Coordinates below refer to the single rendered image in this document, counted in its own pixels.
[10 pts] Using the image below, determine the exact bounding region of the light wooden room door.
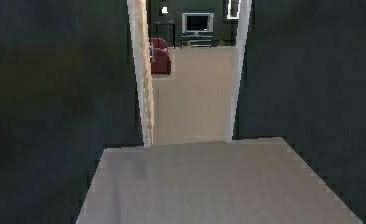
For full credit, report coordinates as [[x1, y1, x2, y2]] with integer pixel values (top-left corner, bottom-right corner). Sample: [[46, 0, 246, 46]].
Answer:
[[133, 0, 155, 146]]

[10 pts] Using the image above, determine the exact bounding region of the grey television stand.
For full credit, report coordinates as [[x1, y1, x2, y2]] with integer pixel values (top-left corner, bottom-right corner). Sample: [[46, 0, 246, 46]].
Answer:
[[180, 34, 215, 48]]

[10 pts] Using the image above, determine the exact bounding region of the grey television set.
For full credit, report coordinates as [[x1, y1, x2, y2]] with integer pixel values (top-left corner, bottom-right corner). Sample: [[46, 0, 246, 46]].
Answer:
[[181, 12, 215, 37]]

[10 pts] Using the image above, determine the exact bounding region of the red armchair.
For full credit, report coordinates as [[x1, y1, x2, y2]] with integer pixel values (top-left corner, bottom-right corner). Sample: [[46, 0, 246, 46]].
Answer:
[[149, 37, 172, 76]]

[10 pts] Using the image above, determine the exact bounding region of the black side table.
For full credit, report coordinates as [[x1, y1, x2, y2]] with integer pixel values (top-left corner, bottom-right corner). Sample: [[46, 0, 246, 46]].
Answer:
[[153, 20, 177, 50]]

